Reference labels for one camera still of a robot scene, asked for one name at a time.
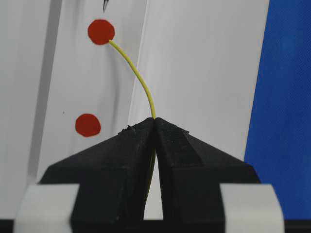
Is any yellow solder wire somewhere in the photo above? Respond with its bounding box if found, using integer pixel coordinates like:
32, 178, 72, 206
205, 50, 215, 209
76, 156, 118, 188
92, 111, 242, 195
108, 39, 156, 214

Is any blue table mat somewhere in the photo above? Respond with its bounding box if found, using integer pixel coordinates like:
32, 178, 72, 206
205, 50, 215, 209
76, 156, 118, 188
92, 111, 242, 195
244, 0, 311, 219

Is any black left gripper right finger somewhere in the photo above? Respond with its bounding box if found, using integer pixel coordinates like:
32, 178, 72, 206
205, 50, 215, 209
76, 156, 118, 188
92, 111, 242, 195
155, 117, 260, 228

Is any red dot mark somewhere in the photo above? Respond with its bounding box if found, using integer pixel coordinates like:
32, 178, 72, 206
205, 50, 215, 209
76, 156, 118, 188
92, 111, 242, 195
87, 19, 115, 45
75, 114, 101, 137

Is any white paper sheet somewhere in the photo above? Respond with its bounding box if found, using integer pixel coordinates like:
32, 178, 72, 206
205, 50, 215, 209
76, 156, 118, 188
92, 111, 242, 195
0, 0, 269, 218

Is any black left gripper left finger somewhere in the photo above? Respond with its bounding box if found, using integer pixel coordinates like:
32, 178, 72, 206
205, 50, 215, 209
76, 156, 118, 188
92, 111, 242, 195
40, 118, 155, 227

